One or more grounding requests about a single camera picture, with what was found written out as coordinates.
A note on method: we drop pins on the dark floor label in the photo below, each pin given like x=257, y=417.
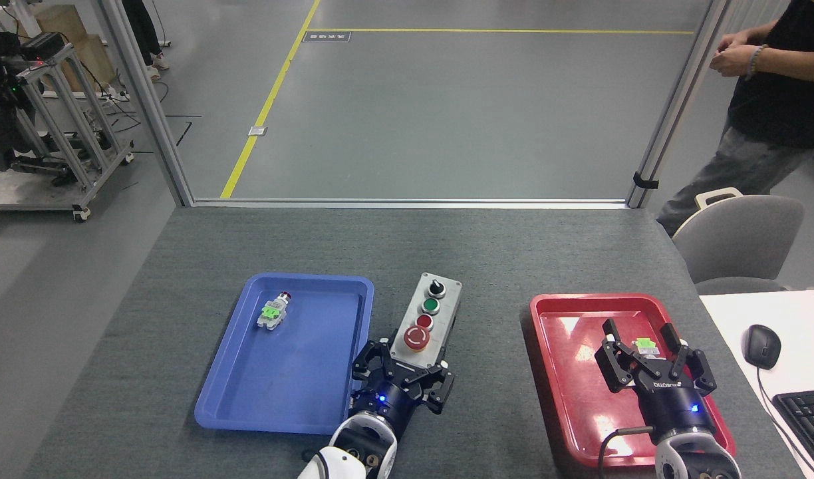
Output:
x=326, y=36

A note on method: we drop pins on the black keyboard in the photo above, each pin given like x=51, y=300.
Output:
x=813, y=419

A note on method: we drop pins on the person with white shoes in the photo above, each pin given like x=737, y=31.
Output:
x=144, y=33

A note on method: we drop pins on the grey control box with buttons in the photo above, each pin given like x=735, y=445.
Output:
x=443, y=296

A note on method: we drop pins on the green push button switch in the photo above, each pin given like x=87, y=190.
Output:
x=645, y=344

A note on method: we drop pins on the aluminium frame cart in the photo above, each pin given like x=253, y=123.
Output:
x=68, y=133

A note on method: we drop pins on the silver aluminium rail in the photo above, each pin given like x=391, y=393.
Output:
x=407, y=203

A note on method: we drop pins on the black computer mouse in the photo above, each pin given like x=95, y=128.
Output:
x=761, y=346

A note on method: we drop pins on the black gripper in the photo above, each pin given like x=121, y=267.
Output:
x=674, y=402
x=387, y=399

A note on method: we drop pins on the silver aluminium post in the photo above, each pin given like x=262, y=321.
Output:
x=147, y=100
x=676, y=100

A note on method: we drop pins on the white desk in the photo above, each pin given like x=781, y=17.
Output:
x=799, y=319

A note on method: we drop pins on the red push button switch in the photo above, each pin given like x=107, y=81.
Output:
x=272, y=315

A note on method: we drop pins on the person's left hand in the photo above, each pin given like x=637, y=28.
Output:
x=729, y=63

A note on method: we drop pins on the blue plastic tray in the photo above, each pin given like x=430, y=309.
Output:
x=300, y=379

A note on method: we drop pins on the grey chair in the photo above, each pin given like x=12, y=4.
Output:
x=739, y=243

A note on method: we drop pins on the white curtain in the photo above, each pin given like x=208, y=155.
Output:
x=753, y=13

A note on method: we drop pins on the person's right hand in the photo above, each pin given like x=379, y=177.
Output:
x=733, y=41

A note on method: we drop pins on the black clip on post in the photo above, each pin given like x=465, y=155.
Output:
x=643, y=181

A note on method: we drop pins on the red plastic tray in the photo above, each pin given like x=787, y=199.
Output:
x=573, y=386

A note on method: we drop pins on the cardboard box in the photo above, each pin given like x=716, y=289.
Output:
x=81, y=46

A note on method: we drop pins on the person in dark top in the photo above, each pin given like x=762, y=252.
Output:
x=779, y=100

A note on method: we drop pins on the silver floor outlet plate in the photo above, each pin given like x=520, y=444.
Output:
x=257, y=131

